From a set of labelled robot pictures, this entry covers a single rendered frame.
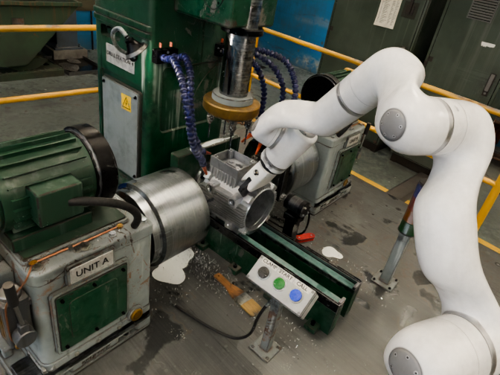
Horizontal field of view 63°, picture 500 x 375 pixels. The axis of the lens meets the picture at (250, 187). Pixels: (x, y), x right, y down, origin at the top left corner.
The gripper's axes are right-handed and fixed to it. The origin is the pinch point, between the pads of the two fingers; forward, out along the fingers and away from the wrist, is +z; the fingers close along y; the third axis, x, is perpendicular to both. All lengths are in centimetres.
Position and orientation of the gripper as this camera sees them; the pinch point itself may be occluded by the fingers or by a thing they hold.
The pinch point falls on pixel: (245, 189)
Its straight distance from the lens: 127.2
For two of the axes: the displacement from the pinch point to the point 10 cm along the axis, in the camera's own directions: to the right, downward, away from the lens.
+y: 6.5, -3.1, 7.0
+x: -5.7, -8.1, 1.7
